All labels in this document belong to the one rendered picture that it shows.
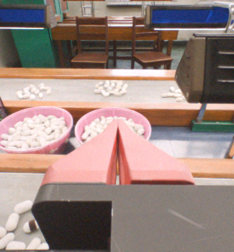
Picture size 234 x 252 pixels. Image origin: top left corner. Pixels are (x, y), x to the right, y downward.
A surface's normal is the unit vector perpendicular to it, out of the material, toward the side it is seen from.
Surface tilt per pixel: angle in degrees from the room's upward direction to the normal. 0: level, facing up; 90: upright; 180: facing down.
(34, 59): 90
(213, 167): 0
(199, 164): 0
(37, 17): 58
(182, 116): 90
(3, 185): 0
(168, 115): 90
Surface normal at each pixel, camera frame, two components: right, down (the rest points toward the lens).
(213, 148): 0.00, -0.81
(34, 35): 0.00, 0.59
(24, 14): -0.03, 0.07
